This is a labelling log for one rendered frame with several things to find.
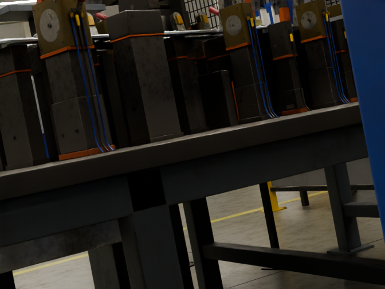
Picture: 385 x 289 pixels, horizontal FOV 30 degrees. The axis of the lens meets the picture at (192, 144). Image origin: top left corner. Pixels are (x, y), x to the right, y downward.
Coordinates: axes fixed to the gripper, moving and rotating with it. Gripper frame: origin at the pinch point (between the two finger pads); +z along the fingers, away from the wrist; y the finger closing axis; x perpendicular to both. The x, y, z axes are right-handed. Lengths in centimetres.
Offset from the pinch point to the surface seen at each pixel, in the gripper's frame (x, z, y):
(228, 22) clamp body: -43.6, 4.3, 16.2
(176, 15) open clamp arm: -33.7, -4.6, -12.9
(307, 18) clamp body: -8.6, 5.2, 20.5
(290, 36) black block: -20.4, 10.8, 20.9
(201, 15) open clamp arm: -18.7, -5.0, -14.8
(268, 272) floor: 44, 105, -59
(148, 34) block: -81, 7, 21
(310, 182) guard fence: 194, 85, -131
